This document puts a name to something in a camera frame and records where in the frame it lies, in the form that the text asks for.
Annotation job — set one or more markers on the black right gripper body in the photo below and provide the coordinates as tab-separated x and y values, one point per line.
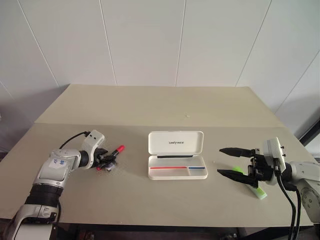
261	168

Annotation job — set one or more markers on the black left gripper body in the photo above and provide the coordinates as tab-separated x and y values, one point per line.
98	157

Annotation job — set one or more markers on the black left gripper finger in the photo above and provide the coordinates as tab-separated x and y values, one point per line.
110	157
109	166

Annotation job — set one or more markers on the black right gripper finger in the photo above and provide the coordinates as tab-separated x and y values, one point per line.
236	176
235	151

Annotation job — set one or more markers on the red marker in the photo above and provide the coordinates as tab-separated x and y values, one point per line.
120	149

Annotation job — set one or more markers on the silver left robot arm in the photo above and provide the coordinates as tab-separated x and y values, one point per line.
55	171

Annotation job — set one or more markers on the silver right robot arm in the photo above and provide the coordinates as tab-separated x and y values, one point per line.
305	170

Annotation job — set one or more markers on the green marker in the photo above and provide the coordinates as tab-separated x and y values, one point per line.
260	193

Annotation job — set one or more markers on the white open pencil case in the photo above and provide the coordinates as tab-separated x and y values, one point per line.
175	150

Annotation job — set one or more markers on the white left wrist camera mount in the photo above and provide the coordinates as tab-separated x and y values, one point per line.
93	140

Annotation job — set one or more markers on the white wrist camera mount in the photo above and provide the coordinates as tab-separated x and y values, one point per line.
273	150
93	140

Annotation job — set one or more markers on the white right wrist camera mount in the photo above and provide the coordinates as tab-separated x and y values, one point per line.
273	150

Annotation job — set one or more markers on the dark door frame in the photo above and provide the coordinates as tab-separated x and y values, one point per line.
311	132

